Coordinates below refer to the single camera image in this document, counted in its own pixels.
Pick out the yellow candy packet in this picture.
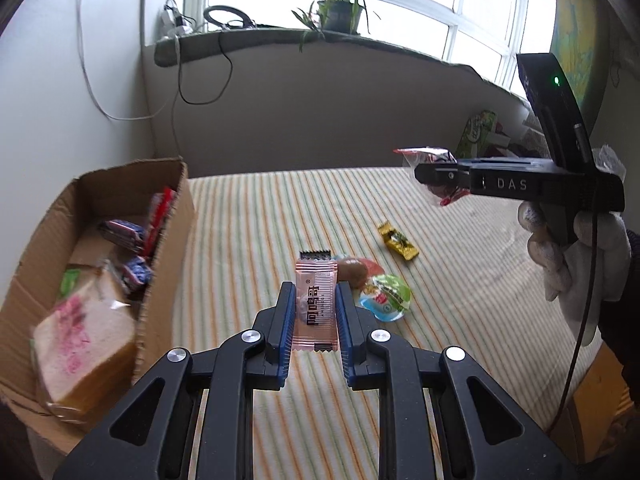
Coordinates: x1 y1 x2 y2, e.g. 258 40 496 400
378 221 420 262

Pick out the bread slice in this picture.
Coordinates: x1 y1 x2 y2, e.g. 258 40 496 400
32 266 138 425

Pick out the brown egg snack packet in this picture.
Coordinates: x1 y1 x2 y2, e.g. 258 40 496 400
336 257 385 289

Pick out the green jelly cup packet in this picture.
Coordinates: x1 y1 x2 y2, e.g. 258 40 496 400
358 274 412 323

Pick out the Snickers bar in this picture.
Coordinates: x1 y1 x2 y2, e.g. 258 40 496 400
117 256 153 296
98 219 145 252

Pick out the pink candy bar wrapper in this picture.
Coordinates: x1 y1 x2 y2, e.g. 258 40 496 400
293 250 338 352

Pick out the clear green candy wrapper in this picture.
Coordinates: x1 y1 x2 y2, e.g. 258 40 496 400
58 268 81 299

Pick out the dark red candy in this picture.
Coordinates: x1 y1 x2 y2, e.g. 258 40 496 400
141 186 176 259

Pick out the white gloved right hand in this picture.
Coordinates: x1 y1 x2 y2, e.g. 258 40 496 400
518 202 631 306

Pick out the green patterned bag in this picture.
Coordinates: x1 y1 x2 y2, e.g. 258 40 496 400
454 110 498 159

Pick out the striped mattress cover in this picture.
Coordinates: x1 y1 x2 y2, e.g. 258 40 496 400
27 164 604 480

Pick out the brown cardboard box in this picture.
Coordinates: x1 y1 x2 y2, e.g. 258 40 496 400
1 158 194 455

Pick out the potted spider plant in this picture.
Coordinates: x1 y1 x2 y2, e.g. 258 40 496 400
292 0 370 52

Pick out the dark stone windowsill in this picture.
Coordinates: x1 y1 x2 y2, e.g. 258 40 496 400
153 27 532 111

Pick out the white power strip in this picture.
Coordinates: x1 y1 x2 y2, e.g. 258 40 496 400
160 0 192 38

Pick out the black tracker camera box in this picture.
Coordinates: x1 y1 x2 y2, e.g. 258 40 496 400
516 53 594 174

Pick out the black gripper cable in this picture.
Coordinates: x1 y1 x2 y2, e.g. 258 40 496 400
544 211 601 436

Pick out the wall map poster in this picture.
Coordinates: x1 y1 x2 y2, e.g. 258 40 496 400
551 0 610 128

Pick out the white window frame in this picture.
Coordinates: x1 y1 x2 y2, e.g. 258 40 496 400
175 0 556 94

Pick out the white cable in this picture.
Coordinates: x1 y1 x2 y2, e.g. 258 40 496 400
74 0 181 158

